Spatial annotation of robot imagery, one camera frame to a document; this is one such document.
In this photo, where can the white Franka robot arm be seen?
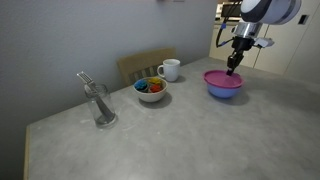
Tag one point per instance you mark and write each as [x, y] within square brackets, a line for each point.
[270, 10]

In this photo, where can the pink plastic lid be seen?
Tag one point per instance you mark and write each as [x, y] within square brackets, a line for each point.
[220, 79]

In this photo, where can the white kitchen cabinets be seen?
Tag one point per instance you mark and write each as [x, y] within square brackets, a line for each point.
[283, 50]

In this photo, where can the yellow toy piece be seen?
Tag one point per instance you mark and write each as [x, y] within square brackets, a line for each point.
[155, 81]

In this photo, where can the wooden chair with solid backrest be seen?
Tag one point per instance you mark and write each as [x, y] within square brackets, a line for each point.
[143, 61]

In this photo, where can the white ceramic mug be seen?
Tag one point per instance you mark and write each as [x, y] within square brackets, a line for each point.
[171, 70]

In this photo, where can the beige ceramic bowl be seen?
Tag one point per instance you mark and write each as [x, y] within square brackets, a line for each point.
[150, 96]

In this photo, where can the metal fork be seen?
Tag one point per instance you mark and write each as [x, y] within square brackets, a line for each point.
[87, 78]

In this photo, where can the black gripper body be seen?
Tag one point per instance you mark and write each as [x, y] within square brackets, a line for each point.
[242, 43]

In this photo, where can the blue toy piece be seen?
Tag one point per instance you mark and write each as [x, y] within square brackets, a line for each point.
[141, 85]

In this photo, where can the orange toy piece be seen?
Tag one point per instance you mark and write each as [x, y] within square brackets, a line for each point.
[155, 88]

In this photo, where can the black microwave oven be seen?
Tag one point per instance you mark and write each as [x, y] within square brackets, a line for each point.
[230, 10]

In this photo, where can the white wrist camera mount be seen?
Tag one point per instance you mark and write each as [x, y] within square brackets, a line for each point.
[264, 42]

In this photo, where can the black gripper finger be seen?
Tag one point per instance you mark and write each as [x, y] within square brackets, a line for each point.
[238, 59]
[231, 61]

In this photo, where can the blue plastic bowl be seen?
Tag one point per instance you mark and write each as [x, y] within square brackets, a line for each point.
[222, 91]

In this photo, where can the small black wall plate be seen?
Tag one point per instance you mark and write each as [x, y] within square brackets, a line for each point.
[303, 19]

